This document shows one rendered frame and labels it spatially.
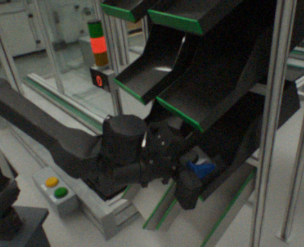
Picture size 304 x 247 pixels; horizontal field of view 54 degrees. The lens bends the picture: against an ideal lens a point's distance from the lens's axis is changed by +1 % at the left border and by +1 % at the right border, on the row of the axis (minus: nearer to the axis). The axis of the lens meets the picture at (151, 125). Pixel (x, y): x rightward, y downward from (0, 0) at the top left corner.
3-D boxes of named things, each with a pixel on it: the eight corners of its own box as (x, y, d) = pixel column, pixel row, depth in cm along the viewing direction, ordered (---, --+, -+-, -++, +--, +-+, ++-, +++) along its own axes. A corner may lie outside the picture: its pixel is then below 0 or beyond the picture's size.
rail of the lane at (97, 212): (106, 241, 91) (100, 217, 85) (11, 134, 151) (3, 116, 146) (121, 231, 94) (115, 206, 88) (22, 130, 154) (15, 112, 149)
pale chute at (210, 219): (198, 271, 67) (186, 270, 64) (166, 231, 77) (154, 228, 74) (270, 168, 64) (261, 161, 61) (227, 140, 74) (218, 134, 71)
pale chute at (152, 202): (154, 231, 77) (142, 229, 74) (131, 201, 87) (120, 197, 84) (215, 141, 74) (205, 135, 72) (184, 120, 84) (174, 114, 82)
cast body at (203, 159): (194, 192, 59) (181, 173, 55) (184, 177, 63) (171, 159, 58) (228, 167, 59) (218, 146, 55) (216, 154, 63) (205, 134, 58)
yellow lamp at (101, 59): (100, 67, 107) (97, 54, 104) (93, 64, 110) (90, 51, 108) (111, 63, 109) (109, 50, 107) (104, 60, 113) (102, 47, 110)
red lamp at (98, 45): (97, 53, 104) (95, 40, 102) (90, 51, 108) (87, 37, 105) (109, 49, 107) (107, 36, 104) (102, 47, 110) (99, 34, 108)
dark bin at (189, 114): (202, 134, 49) (185, 103, 44) (160, 105, 59) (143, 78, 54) (316, 28, 53) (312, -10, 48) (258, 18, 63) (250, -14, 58)
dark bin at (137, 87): (145, 106, 59) (126, 80, 55) (118, 86, 69) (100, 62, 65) (243, 20, 63) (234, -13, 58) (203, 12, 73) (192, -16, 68)
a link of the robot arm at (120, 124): (63, 174, 51) (66, 118, 44) (85, 146, 57) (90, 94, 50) (125, 197, 49) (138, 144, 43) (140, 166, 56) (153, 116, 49)
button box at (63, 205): (60, 218, 95) (55, 204, 92) (35, 186, 110) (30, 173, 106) (80, 206, 99) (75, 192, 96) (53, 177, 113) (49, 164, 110)
